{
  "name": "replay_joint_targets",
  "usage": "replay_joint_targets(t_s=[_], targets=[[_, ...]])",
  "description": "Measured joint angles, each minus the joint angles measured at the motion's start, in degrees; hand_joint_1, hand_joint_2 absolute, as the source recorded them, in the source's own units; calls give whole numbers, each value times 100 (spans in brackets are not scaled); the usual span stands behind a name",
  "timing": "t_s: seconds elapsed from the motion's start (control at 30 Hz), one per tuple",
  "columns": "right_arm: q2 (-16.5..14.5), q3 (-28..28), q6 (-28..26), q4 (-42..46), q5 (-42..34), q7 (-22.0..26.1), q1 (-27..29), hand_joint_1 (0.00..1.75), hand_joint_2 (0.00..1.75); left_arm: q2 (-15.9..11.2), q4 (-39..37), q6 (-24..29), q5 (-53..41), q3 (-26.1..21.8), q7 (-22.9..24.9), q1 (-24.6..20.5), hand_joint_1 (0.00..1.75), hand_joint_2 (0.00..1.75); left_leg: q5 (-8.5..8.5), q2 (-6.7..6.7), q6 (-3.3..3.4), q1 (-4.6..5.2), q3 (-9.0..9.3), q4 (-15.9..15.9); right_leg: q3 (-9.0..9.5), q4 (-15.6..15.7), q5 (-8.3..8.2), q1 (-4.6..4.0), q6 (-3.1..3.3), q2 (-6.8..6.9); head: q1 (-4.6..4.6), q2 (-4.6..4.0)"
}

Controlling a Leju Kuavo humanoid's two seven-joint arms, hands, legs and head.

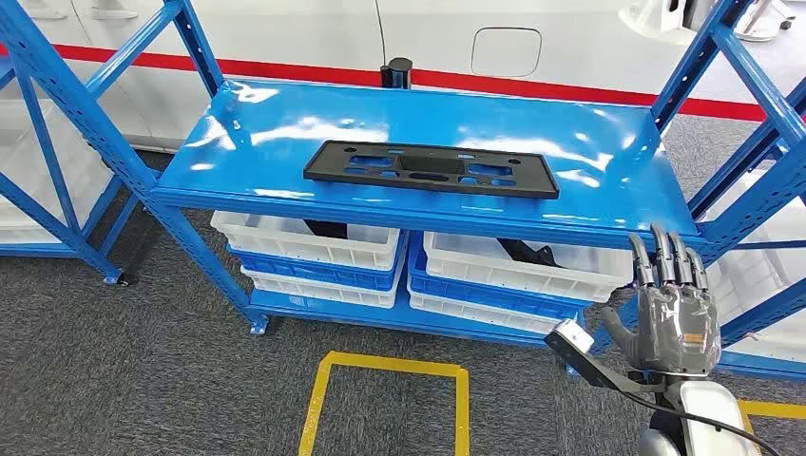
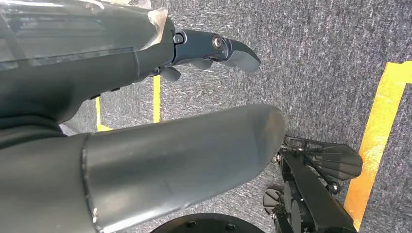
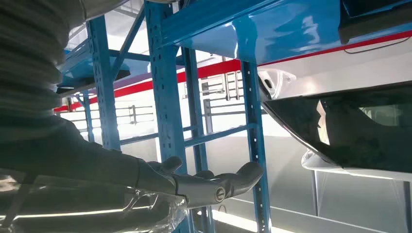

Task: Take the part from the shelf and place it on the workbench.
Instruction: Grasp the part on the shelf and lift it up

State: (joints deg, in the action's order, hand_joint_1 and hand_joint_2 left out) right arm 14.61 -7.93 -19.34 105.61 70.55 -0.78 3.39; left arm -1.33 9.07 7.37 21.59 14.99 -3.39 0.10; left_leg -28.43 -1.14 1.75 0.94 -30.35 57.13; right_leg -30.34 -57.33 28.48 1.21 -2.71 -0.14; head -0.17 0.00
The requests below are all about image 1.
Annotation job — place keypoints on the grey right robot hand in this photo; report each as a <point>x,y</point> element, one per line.
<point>677,327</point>

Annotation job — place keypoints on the black plastic plate part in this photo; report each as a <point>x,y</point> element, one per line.
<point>352,179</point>

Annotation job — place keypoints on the blue metal shelf rack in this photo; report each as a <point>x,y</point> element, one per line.
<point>774,308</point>
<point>283,126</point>
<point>47,157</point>

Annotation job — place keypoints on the black part in crate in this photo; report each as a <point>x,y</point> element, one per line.
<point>526,252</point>
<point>327,229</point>

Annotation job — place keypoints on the blue plastic crate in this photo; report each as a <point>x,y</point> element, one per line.
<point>315,272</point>
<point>491,294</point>

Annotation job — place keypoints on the white plastic crate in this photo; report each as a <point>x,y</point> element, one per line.
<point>478,313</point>
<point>491,270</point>
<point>283,242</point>
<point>315,292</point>

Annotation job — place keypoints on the grey wheeled stand base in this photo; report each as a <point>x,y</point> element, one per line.
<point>765,22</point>

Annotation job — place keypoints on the white car with red stripe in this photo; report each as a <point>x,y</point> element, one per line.
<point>302,31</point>

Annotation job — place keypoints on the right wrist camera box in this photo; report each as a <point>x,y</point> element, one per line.
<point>570,333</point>

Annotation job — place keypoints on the white pedestal base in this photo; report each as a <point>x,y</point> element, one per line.
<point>655,22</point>

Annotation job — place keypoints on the black cylindrical post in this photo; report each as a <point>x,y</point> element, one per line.
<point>398,72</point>

